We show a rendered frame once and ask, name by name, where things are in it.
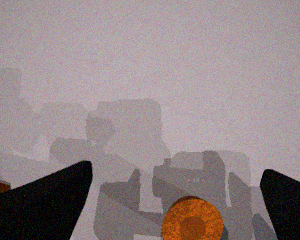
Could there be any orange knob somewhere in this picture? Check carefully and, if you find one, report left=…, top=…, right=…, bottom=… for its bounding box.
left=161, top=196, right=223, bottom=240

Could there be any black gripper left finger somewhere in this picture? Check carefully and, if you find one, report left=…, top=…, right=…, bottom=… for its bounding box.
left=0, top=161, right=93, bottom=240

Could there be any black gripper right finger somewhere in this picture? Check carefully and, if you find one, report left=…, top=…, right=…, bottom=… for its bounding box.
left=259, top=169, right=300, bottom=240

